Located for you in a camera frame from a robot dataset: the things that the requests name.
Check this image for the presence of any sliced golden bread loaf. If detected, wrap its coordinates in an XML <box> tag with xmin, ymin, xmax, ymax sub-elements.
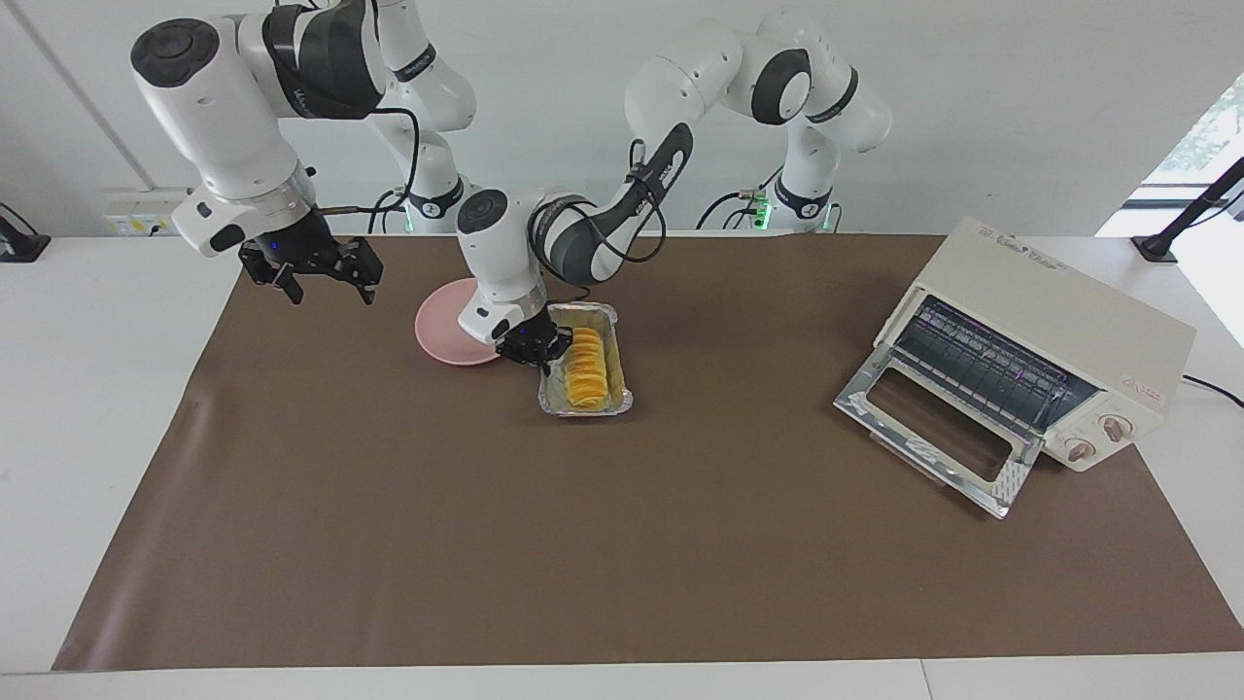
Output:
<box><xmin>564</xmin><ymin>327</ymin><xmax>611</xmax><ymax>409</ymax></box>

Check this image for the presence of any aluminium foil tray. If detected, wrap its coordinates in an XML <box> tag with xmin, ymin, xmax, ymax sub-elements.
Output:
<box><xmin>537</xmin><ymin>301</ymin><xmax>634</xmax><ymax>418</ymax></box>

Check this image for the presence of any glass oven door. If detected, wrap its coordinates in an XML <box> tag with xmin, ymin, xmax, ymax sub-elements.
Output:
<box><xmin>834</xmin><ymin>345</ymin><xmax>1046</xmax><ymax>519</ymax></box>

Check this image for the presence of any metal oven rack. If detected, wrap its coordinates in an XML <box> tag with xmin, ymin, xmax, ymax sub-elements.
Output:
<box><xmin>894</xmin><ymin>297</ymin><xmax>1089</xmax><ymax>435</ymax></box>

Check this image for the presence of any cream toaster oven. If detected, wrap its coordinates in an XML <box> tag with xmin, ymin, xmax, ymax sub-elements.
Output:
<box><xmin>834</xmin><ymin>217</ymin><xmax>1197</xmax><ymax>519</ymax></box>

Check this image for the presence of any pink round plate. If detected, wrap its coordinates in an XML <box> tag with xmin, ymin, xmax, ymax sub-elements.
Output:
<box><xmin>415</xmin><ymin>278</ymin><xmax>506</xmax><ymax>367</ymax></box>

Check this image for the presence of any brown table mat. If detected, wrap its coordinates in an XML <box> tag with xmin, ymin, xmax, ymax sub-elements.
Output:
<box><xmin>52</xmin><ymin>233</ymin><xmax>1244</xmax><ymax>672</ymax></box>

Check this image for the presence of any black table clamp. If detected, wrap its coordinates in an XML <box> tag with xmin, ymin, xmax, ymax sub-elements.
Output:
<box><xmin>0</xmin><ymin>202</ymin><xmax>52</xmax><ymax>263</ymax></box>

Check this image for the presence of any black clamp stand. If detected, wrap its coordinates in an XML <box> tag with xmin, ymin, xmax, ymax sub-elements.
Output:
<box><xmin>1132</xmin><ymin>156</ymin><xmax>1244</xmax><ymax>264</ymax></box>

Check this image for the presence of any black base cable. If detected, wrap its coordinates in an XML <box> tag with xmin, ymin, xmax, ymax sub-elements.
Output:
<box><xmin>367</xmin><ymin>190</ymin><xmax>414</xmax><ymax>235</ymax></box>
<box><xmin>695</xmin><ymin>165</ymin><xmax>790</xmax><ymax>232</ymax></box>

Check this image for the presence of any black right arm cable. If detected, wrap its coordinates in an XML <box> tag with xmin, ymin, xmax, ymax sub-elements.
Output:
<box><xmin>316</xmin><ymin>105</ymin><xmax>422</xmax><ymax>217</ymax></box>

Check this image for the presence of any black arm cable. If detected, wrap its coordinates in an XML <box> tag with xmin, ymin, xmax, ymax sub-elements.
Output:
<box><xmin>530</xmin><ymin>136</ymin><xmax>674</xmax><ymax>289</ymax></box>
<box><xmin>316</xmin><ymin>105</ymin><xmax>422</xmax><ymax>217</ymax></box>

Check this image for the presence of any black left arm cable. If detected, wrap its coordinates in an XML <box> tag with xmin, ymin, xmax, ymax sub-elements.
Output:
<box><xmin>530</xmin><ymin>136</ymin><xmax>674</xmax><ymax>289</ymax></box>

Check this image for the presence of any white wall socket box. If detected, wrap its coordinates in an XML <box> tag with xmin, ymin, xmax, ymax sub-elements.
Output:
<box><xmin>104</xmin><ymin>189</ymin><xmax>205</xmax><ymax>237</ymax></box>

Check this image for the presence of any black oven power cable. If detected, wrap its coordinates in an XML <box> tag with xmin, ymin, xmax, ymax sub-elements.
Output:
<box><xmin>1181</xmin><ymin>374</ymin><xmax>1244</xmax><ymax>408</ymax></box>

